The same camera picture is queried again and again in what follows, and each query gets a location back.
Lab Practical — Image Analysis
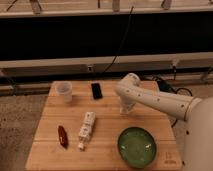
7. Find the white sponge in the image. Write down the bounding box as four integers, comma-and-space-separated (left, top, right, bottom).
120, 109, 130, 115

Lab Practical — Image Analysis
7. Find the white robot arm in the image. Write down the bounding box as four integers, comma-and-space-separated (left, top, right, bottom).
115, 73, 213, 171

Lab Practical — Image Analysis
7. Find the black phone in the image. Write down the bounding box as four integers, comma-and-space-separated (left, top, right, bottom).
91, 83, 102, 100

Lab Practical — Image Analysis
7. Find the green plate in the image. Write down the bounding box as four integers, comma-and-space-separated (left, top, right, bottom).
117, 127, 157, 169

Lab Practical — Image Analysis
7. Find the white tube bottle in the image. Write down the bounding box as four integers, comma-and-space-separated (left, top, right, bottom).
78, 112, 96, 151

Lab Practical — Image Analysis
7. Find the clear plastic cup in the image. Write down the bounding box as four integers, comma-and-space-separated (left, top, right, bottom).
56, 82, 72, 103

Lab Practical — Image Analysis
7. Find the black cable behind table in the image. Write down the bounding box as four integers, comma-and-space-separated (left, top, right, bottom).
152, 75, 194, 129

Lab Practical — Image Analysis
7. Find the black hanging cable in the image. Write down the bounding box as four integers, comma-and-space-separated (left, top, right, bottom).
101, 5, 135, 74

